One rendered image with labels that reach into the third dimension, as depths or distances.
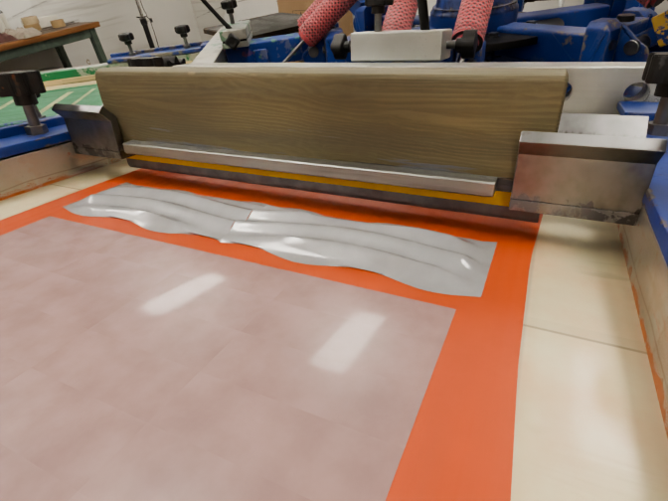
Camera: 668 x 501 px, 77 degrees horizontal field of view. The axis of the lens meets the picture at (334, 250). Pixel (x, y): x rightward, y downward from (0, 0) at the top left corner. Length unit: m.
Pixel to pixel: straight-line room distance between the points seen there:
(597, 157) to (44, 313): 0.32
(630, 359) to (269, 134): 0.28
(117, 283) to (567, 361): 0.25
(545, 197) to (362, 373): 0.17
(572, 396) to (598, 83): 0.39
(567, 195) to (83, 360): 0.28
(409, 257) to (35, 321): 0.21
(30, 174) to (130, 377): 0.34
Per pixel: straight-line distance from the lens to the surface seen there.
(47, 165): 0.52
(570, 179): 0.29
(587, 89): 0.53
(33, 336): 0.27
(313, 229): 0.30
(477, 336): 0.22
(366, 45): 0.63
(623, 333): 0.25
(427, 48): 0.60
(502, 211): 0.32
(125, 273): 0.30
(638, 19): 0.99
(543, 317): 0.24
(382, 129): 0.32
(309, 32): 1.01
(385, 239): 0.28
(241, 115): 0.37
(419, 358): 0.20
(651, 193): 0.29
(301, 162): 0.34
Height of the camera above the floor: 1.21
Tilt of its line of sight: 37 degrees down
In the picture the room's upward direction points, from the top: 8 degrees counter-clockwise
